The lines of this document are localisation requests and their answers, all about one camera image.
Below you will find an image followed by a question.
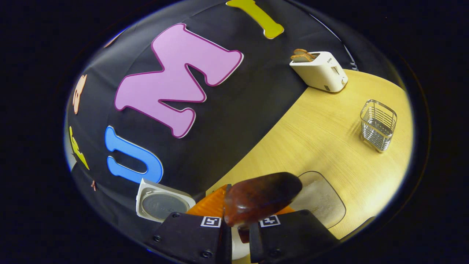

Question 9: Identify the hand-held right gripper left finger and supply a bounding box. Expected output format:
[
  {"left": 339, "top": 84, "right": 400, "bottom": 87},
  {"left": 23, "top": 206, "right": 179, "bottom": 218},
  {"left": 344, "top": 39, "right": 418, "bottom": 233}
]
[{"left": 148, "top": 184, "right": 232, "bottom": 264}]

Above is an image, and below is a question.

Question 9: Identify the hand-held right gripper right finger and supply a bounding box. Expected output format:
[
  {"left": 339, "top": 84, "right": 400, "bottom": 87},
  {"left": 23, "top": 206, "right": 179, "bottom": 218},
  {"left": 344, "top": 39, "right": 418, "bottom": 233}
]
[{"left": 249, "top": 205, "right": 339, "bottom": 264}]

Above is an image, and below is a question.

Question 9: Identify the white rice cooker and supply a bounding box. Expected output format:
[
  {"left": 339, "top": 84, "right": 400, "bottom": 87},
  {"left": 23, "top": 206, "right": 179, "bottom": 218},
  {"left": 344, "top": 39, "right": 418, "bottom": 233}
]
[{"left": 136, "top": 178, "right": 251, "bottom": 261}]

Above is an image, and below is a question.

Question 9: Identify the brown wooden spoon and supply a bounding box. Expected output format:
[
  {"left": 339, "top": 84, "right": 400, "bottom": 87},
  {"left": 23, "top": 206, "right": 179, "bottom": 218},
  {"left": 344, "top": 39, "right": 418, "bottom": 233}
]
[{"left": 224, "top": 172, "right": 303, "bottom": 243}]

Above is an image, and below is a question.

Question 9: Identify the metal wire chopstick holder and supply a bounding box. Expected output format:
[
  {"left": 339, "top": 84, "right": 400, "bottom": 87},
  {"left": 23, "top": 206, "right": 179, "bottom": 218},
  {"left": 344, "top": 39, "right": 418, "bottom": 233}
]
[{"left": 360, "top": 99, "right": 398, "bottom": 153}]

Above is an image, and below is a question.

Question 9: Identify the clear plastic box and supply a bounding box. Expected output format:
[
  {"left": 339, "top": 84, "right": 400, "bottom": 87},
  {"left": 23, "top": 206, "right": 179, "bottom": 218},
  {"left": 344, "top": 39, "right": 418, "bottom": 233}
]
[{"left": 289, "top": 171, "right": 347, "bottom": 230}]

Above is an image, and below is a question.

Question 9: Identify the black backdrop cloth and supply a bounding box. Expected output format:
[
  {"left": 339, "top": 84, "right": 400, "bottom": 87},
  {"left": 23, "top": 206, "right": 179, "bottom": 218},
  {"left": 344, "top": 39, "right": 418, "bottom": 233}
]
[{"left": 66, "top": 0, "right": 400, "bottom": 242}]

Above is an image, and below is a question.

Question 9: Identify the white toaster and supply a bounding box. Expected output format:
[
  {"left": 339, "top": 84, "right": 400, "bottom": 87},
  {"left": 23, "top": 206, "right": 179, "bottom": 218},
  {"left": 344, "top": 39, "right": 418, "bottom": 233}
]
[{"left": 289, "top": 51, "right": 348, "bottom": 93}]

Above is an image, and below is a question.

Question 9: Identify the white power cable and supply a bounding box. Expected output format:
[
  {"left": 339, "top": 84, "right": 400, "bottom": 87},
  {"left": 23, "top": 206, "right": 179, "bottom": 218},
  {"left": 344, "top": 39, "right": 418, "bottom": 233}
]
[{"left": 310, "top": 15, "right": 358, "bottom": 71}]

